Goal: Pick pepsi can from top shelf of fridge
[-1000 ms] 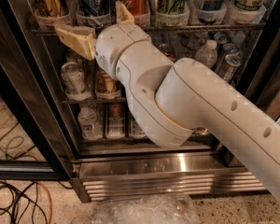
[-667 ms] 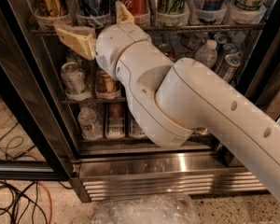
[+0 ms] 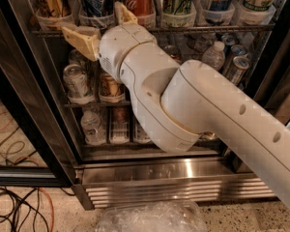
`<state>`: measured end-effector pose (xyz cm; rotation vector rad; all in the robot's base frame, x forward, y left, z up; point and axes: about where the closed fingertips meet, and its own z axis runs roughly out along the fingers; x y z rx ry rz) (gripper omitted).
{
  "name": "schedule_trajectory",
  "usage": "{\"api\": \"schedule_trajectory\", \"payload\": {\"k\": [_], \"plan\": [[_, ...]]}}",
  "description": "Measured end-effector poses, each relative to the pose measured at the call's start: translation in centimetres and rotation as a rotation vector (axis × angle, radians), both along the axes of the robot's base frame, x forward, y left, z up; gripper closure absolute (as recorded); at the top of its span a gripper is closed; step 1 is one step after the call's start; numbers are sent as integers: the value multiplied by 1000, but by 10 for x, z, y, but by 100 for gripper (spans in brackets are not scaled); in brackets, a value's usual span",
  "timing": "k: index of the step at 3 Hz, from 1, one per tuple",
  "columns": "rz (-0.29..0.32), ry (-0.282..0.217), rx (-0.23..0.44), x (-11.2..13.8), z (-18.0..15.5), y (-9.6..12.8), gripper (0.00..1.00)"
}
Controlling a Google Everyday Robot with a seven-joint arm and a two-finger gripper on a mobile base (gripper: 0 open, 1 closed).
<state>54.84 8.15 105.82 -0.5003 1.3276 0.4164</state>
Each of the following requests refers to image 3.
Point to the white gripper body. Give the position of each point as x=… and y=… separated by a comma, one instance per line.
x=117, y=47

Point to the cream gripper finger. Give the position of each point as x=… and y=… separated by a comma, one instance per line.
x=83, y=38
x=124, y=15

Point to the blue pepsi can top shelf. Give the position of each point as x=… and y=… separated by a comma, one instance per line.
x=98, y=13

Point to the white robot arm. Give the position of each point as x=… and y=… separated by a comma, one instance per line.
x=174, y=102

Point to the silver can middle shelf back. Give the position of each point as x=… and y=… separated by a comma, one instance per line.
x=75, y=57

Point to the silver can shelf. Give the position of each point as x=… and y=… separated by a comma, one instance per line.
x=76, y=80
x=75, y=57

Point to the red coca-cola can top shelf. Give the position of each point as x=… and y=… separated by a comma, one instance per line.
x=143, y=10

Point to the gold can top shelf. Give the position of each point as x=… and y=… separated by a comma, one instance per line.
x=52, y=13

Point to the gold can shelf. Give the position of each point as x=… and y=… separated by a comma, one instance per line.
x=52, y=13
x=110, y=90

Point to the silver can middle shelf front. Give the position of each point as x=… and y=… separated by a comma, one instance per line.
x=76, y=80

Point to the gold can middle shelf front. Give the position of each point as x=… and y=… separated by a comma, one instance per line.
x=110, y=90

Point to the green can top shelf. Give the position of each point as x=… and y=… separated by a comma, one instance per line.
x=176, y=13

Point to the red coke can middle back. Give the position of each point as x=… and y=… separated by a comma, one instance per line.
x=173, y=51

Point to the red can bottom shelf back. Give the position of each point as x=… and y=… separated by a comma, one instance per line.
x=120, y=114

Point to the stainless steel fridge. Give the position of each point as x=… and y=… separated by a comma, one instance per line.
x=122, y=172

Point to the red bull can top shelf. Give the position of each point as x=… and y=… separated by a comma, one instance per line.
x=217, y=12

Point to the water bottle bottom shelf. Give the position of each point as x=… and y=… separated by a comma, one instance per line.
x=93, y=129

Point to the brown tea bottle bottom shelf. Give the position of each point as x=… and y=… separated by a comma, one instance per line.
x=140, y=135

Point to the clear water bottle middle shelf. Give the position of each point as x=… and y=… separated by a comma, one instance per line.
x=214, y=56

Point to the glass fridge door left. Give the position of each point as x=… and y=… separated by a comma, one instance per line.
x=29, y=102

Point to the silver blue can middle front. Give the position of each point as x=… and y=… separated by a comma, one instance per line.
x=239, y=65

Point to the clear plastic bag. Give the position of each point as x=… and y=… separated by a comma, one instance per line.
x=163, y=216

